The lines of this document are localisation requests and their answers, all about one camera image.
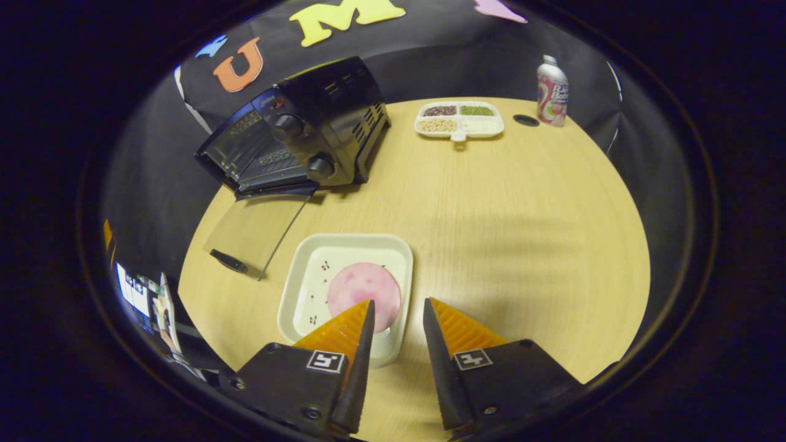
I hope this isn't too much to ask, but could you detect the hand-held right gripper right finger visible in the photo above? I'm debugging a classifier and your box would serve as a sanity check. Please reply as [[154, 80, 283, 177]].
[[422, 297, 584, 440]]

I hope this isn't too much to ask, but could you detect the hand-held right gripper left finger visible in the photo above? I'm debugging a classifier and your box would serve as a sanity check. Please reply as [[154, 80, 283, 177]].
[[218, 299, 376, 440]]

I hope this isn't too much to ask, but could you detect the pink ham slice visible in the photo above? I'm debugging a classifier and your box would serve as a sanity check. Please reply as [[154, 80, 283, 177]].
[[327, 262, 402, 334]]

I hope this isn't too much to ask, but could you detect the cream square plate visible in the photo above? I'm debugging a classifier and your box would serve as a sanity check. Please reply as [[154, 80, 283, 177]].
[[277, 233, 414, 368]]

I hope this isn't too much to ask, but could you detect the black electric oven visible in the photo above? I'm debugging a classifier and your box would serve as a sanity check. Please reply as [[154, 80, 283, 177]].
[[194, 56, 392, 280]]

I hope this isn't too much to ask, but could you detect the white divided bean tray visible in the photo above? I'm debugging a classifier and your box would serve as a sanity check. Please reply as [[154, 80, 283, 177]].
[[414, 101, 505, 142]]

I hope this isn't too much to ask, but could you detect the silver pink drink bottle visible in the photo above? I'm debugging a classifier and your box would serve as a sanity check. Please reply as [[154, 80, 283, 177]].
[[536, 55, 569, 128]]

